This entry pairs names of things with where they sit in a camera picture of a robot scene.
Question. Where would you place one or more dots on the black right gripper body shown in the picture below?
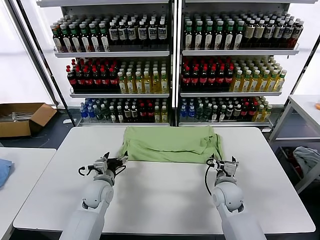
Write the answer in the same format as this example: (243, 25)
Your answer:
(219, 166)

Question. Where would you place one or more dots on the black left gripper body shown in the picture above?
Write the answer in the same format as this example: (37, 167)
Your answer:
(113, 166)

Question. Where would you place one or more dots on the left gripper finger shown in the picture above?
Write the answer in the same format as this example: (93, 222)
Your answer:
(105, 158)
(123, 160)

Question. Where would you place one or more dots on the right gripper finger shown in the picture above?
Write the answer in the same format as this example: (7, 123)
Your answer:
(212, 162)
(235, 162)

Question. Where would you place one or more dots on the green polo shirt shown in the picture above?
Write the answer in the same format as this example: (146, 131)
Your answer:
(162, 147)

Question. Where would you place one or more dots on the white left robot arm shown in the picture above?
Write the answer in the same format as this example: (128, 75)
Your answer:
(97, 195)

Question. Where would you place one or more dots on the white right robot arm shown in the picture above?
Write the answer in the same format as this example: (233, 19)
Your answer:
(228, 197)

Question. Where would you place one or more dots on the grey clothes pile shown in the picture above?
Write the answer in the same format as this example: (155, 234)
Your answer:
(306, 160)

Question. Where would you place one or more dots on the dark bottle white cap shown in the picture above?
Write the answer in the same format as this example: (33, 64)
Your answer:
(214, 114)
(120, 114)
(134, 113)
(237, 112)
(127, 113)
(229, 113)
(222, 114)
(113, 114)

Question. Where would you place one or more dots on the dark green water bottle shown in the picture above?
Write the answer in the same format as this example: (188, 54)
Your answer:
(199, 113)
(99, 113)
(207, 113)
(106, 113)

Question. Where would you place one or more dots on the blue drink bottle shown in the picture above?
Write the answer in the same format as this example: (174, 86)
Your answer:
(91, 112)
(191, 113)
(83, 111)
(183, 113)

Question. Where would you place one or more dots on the dark storage bin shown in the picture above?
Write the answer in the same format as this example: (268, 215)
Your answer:
(285, 162)

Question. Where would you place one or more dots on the cola bottle red cap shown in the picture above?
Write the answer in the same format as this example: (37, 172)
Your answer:
(105, 79)
(79, 80)
(204, 79)
(149, 113)
(252, 111)
(71, 80)
(114, 79)
(195, 79)
(142, 113)
(97, 80)
(222, 78)
(213, 78)
(88, 80)
(186, 79)
(244, 111)
(230, 78)

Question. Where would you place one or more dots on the white paper scrap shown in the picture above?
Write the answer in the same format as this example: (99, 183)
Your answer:
(66, 121)

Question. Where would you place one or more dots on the red cloth item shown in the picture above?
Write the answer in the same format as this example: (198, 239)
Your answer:
(290, 153)

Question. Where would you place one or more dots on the clear plastic packaging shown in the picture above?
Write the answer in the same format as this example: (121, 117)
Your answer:
(21, 116)

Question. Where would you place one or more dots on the brown cardboard box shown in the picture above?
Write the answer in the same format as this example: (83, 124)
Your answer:
(15, 128)

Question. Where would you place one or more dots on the clear cup orange content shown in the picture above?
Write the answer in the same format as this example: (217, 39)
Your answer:
(318, 105)

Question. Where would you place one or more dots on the blue folded cloth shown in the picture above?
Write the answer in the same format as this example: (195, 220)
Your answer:
(5, 172)

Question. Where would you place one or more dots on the grey metal shelf unit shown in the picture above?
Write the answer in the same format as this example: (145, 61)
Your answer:
(237, 52)
(112, 54)

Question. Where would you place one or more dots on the dark drink bottle green cap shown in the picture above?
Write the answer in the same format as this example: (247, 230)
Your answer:
(67, 38)
(219, 35)
(104, 37)
(229, 35)
(189, 35)
(76, 38)
(85, 38)
(209, 35)
(95, 38)
(199, 35)
(239, 35)
(57, 39)

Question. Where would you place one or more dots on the dark bottle blue white label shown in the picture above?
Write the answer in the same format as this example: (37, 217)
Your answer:
(280, 32)
(297, 33)
(122, 33)
(113, 33)
(270, 33)
(289, 33)
(162, 32)
(152, 32)
(142, 32)
(131, 33)

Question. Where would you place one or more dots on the dark bottle beige label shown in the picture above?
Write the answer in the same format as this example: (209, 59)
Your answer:
(249, 33)
(260, 32)

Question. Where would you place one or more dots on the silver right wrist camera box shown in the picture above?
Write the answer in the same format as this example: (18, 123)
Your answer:
(229, 168)

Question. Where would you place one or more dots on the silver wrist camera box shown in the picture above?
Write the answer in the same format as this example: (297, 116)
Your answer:
(100, 165)
(229, 168)

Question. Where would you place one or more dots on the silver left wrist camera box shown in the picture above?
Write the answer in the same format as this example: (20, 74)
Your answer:
(100, 165)

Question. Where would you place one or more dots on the white table grey frame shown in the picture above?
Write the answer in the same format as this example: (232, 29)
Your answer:
(300, 110)

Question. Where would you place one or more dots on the black metal frame post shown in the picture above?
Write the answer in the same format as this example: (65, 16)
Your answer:
(300, 75)
(48, 62)

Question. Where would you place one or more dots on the grey metal frame post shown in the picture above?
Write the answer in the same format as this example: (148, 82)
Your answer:
(36, 62)

